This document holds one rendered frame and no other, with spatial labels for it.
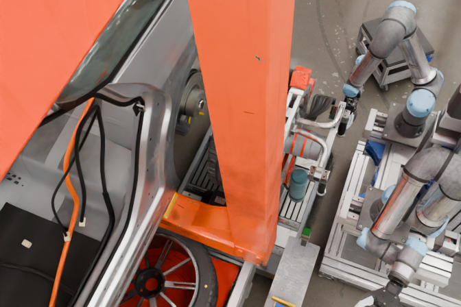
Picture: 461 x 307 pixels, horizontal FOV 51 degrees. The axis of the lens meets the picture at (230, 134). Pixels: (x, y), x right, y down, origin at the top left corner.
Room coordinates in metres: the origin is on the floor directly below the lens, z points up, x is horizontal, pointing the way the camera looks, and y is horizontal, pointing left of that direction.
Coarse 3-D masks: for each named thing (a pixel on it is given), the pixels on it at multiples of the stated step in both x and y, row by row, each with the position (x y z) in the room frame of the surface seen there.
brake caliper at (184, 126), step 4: (180, 116) 1.27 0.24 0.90; (184, 116) 1.26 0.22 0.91; (180, 120) 1.24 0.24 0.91; (184, 120) 1.24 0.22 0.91; (176, 124) 1.23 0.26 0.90; (180, 124) 1.23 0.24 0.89; (184, 124) 1.23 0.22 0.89; (188, 124) 1.26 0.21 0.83; (176, 128) 1.23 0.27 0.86; (180, 128) 1.21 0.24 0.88; (184, 128) 1.23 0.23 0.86; (188, 128) 1.25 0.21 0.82; (176, 132) 1.23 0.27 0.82; (180, 132) 1.22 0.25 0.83; (184, 132) 1.22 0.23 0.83
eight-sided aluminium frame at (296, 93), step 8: (296, 88) 1.21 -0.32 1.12; (288, 96) 1.17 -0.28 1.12; (296, 96) 1.17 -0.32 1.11; (304, 96) 1.21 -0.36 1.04; (288, 104) 1.13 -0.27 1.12; (296, 104) 1.12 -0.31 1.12; (304, 104) 1.30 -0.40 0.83; (304, 112) 1.30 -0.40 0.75; (288, 120) 1.05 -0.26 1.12; (288, 128) 1.01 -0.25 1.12; (288, 160) 1.09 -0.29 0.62
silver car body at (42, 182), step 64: (128, 0) 1.17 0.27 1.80; (128, 64) 0.99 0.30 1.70; (64, 128) 1.20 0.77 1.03; (128, 128) 1.10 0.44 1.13; (0, 192) 1.00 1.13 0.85; (64, 192) 0.97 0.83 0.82; (128, 192) 0.83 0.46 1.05; (0, 256) 0.70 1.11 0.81; (64, 256) 0.65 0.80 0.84; (128, 256) 0.60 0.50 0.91
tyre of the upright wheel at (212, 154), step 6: (288, 84) 1.25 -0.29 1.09; (210, 144) 1.01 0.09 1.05; (210, 150) 0.99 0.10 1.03; (210, 156) 0.98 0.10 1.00; (216, 156) 0.97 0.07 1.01; (210, 162) 0.96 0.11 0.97; (216, 162) 0.96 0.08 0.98; (210, 168) 0.95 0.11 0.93; (216, 168) 0.95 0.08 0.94; (210, 174) 0.95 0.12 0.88; (216, 174) 0.94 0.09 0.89; (216, 180) 0.93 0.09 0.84; (222, 186) 0.94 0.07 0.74
